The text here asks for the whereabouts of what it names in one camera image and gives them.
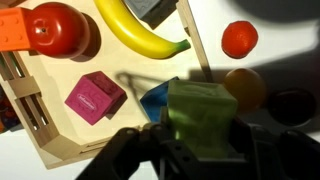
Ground red apple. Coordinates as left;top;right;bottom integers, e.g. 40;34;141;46
26;2;90;58

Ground small red tomato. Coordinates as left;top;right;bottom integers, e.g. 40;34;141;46
221;21;259;59

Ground grey building block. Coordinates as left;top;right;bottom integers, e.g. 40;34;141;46
124;0;178;29

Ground lime green building block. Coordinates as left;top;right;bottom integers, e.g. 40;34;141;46
167;80;238;159

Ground magenta building block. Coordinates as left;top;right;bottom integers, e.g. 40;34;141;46
65;71;126;125

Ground orange hollow block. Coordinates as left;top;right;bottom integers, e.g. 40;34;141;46
0;86;21;133

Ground dark round object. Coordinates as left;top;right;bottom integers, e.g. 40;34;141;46
267;88;317;127

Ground wooden tray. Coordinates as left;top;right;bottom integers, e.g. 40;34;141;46
1;0;204;169

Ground yellow orange ball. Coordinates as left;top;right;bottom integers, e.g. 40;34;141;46
223;68;267;114

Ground blue building block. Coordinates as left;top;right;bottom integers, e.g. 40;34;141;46
140;80;170;122

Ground yellow banana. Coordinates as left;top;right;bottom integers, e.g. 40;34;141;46
93;0;191;59

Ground orange building block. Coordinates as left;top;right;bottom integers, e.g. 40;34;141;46
0;7;31;51

